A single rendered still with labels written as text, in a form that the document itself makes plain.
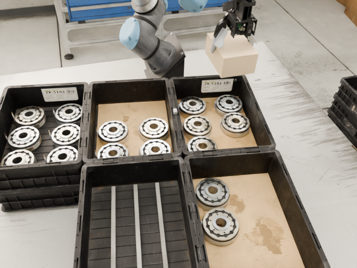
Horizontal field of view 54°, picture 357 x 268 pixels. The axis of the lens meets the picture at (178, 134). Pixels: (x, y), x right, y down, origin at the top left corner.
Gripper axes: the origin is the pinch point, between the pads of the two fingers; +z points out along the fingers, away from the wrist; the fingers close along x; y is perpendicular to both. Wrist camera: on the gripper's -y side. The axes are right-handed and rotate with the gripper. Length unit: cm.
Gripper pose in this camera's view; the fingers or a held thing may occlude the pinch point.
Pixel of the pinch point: (230, 49)
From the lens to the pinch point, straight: 122.8
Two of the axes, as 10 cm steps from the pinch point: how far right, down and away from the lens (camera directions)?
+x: 9.6, -1.7, 2.2
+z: -0.3, 7.0, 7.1
